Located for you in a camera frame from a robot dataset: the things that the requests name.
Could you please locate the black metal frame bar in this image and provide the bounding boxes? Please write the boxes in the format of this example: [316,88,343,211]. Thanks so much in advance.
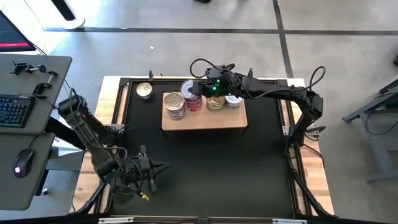
[289,167,331,217]

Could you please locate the black backlit keyboard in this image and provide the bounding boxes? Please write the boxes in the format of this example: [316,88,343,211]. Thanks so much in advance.
[0,94,37,129]

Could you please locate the wooden shelf black metal legs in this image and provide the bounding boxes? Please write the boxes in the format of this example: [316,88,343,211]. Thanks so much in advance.
[160,91,249,133]

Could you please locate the black desk clamp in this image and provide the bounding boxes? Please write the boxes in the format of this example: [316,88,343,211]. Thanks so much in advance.
[32,70,59,96]
[10,60,48,76]

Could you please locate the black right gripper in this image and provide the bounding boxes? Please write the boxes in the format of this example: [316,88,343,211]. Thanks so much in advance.
[190,78,219,97]

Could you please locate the dark screen with red bar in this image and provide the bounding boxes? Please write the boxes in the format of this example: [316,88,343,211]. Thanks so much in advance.
[0,11,37,53]

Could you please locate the grey metal desk frame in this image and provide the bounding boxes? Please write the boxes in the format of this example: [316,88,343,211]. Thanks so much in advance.
[341,79,398,183]

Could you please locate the green label seafood can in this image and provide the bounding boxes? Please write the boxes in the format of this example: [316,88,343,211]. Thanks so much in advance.
[206,95,226,113]
[224,95,244,110]

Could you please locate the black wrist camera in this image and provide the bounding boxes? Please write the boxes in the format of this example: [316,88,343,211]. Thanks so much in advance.
[119,166,140,187]
[206,65,233,82]

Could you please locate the black aluminium table frame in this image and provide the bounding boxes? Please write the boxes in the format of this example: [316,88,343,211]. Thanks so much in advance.
[70,76,336,220]

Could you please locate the black camera cable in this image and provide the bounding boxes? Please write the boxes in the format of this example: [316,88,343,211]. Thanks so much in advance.
[189,57,327,100]
[107,144,147,197]

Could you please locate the grey desk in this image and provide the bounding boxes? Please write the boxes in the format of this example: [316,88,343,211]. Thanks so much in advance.
[0,53,73,135]

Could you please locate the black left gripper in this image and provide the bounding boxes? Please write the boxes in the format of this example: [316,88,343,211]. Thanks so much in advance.
[133,145,170,194]

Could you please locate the grey desk panel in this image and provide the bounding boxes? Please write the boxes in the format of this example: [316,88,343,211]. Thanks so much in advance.
[0,133,56,212]

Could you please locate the black computer mouse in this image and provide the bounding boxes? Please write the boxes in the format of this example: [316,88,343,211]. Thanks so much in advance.
[13,148,36,179]

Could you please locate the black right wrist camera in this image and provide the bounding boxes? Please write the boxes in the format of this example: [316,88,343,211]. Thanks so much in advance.
[206,65,233,82]

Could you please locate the silver aluminium bracket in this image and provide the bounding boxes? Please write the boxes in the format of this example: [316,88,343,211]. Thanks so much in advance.
[98,217,135,224]
[272,218,308,224]

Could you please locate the white curved furniture piece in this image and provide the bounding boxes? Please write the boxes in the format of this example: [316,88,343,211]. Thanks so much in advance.
[0,0,86,54]

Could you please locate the blue label seafood can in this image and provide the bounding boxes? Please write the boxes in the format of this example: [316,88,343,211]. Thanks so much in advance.
[163,91,187,113]
[167,110,187,119]
[136,82,154,100]

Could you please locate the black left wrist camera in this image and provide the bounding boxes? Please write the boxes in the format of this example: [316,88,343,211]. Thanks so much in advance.
[119,166,140,187]

